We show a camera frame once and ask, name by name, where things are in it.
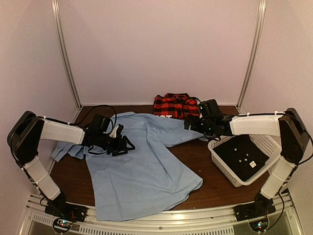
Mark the red black plaid folded shirt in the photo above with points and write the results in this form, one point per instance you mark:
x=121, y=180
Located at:
x=178, y=106

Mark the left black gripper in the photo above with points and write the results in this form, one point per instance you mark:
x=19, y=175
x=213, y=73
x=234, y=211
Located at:
x=121, y=146

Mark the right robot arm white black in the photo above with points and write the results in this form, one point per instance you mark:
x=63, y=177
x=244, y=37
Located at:
x=287, y=127

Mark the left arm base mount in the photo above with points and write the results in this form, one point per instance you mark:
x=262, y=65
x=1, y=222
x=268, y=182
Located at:
x=69, y=211

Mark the circuit board with leds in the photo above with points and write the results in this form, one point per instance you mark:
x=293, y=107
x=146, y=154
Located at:
x=259, y=226
x=61, y=225

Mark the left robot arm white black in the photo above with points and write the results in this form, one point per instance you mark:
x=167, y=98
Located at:
x=30, y=129

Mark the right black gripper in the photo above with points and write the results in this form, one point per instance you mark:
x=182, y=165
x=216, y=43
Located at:
x=194, y=127

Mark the left circuit board with leds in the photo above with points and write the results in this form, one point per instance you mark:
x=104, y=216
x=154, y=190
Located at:
x=61, y=225

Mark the left aluminium frame post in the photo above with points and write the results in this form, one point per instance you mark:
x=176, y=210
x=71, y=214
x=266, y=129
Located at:
x=63, y=50

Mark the right circuit board with leds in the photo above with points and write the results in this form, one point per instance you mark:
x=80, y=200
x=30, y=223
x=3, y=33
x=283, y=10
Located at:
x=259, y=226

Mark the aluminium front rail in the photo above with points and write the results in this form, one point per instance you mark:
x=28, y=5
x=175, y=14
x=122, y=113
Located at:
x=211, y=221

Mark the right aluminium frame post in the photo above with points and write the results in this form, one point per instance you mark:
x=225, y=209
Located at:
x=259, y=27

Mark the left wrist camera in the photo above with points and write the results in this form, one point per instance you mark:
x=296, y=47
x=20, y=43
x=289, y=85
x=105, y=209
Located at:
x=116, y=131

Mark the black shirt in basket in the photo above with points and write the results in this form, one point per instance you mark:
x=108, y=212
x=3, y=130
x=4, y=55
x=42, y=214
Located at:
x=242, y=156

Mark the white plastic basket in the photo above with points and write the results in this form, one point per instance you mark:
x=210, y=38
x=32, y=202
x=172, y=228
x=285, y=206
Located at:
x=267, y=144

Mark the aluminium frame post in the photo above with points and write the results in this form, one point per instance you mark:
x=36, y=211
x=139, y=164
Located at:
x=63, y=50
x=259, y=27

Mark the light blue long sleeve shirt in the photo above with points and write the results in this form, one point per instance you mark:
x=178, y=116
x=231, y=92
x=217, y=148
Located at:
x=145, y=181

